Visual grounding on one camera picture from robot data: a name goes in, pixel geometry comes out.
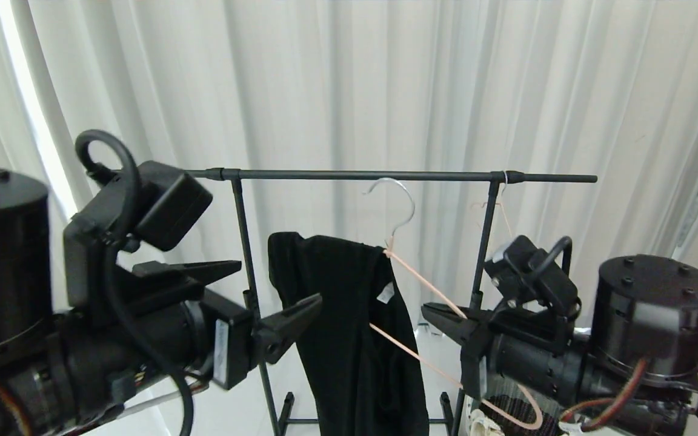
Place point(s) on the white curtain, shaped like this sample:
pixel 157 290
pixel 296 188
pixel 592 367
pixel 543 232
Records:
pixel 355 79

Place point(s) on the white laundry basket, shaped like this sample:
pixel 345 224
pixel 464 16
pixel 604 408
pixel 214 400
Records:
pixel 518 418

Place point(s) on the pink clothes hanger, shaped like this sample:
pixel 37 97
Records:
pixel 428 285
pixel 506 219

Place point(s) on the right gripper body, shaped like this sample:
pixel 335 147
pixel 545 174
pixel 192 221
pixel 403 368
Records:
pixel 531 369

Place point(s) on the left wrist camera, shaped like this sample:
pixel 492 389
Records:
pixel 170 206

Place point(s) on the cream printed garment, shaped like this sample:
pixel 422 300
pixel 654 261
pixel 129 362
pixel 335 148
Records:
pixel 485 424

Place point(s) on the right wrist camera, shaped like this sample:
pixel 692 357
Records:
pixel 515 266

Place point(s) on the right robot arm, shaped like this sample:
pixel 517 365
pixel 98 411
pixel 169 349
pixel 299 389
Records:
pixel 652 315

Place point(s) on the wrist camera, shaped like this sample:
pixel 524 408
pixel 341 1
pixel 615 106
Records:
pixel 515 266
pixel 170 206

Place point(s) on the black clothes rack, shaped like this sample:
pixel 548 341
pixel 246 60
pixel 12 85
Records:
pixel 355 175

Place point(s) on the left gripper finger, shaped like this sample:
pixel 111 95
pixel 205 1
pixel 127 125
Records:
pixel 282 333
pixel 185 275

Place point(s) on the black garment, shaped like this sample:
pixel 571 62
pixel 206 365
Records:
pixel 349 315

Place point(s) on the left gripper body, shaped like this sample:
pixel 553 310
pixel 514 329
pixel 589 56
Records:
pixel 203 339

